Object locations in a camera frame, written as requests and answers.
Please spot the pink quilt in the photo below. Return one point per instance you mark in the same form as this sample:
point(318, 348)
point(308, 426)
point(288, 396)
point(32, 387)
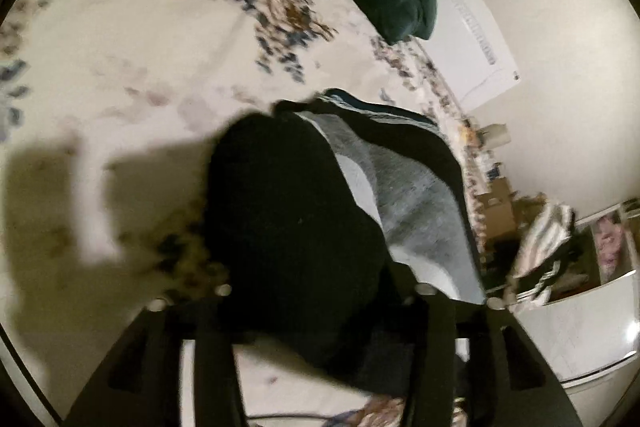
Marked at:
point(609, 247)

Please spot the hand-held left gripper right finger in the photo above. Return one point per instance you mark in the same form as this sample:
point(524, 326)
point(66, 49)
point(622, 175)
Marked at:
point(431, 334)

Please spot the beige jar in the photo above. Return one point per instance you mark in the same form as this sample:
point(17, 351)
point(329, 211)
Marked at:
point(496, 135)

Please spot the floral bed blanket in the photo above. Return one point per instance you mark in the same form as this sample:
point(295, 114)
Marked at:
point(150, 47)

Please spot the striped cloth pile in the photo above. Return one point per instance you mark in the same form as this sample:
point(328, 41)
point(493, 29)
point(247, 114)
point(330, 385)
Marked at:
point(542, 232)

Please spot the striped hooded sweater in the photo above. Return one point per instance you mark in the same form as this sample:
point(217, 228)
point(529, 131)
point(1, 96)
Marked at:
point(300, 232)

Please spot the large cardboard box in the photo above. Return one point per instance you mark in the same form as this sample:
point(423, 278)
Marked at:
point(497, 209)

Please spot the black jacket with white stripes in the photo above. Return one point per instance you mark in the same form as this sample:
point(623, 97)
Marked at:
point(550, 274)

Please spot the white wardrobe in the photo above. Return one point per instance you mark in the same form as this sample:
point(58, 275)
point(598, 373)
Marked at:
point(585, 332)

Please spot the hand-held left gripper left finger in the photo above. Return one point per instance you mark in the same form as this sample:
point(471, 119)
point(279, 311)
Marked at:
point(215, 334)

